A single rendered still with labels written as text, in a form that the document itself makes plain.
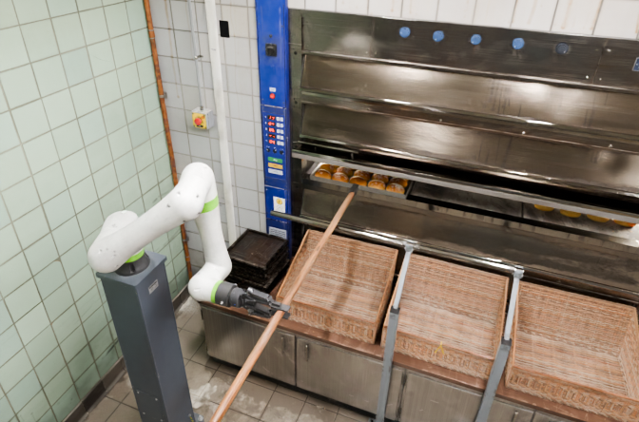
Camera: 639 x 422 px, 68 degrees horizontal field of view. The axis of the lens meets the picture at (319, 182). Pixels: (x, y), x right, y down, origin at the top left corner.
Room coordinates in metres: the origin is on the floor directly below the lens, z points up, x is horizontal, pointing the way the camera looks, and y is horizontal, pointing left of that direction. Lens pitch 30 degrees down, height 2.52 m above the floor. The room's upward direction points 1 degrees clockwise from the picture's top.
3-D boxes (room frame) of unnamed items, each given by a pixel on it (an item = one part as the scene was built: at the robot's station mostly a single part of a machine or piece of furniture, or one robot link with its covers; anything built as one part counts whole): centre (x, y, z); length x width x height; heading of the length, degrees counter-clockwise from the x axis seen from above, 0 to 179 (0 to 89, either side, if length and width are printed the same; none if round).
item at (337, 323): (1.97, -0.12, 0.72); 0.56 x 0.49 x 0.28; 71
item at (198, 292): (1.41, 0.45, 1.20); 0.14 x 0.13 x 0.11; 70
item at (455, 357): (1.77, -0.67, 0.72); 0.56 x 0.49 x 0.28; 69
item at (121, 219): (1.52, 0.79, 1.36); 0.16 x 0.13 x 0.19; 0
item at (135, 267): (1.55, 0.84, 1.23); 0.26 x 0.15 x 0.06; 70
